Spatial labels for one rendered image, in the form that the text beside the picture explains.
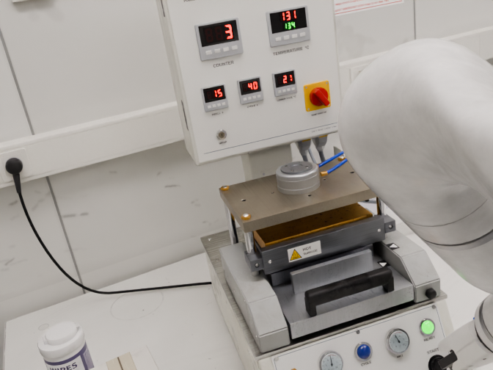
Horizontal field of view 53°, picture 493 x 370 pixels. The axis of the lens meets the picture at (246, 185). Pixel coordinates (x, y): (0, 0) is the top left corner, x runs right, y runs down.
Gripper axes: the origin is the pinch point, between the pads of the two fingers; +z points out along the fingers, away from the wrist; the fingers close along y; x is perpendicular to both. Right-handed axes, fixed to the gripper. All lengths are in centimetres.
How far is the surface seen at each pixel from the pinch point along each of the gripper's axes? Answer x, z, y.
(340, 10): -102, 14, -28
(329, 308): -13.7, -0.9, 16.1
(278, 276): -23.3, 3.7, 21.0
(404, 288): -13.2, -1.2, 2.9
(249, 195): -38.3, -0.8, 21.6
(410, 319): -9.0, 3.0, 2.7
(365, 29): -99, 20, -37
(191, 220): -67, 50, 29
